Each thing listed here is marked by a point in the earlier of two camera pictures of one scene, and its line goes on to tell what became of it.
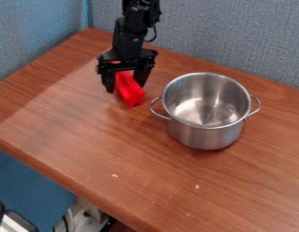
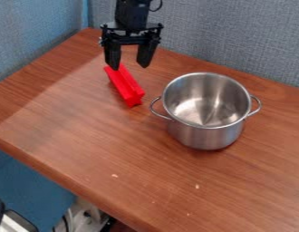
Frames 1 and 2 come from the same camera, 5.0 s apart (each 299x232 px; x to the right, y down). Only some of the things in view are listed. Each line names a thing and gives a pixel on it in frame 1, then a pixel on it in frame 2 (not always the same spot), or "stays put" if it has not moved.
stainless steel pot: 205,107 stays put
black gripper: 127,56 → 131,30
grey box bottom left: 13,222 stays put
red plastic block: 128,88 stays put
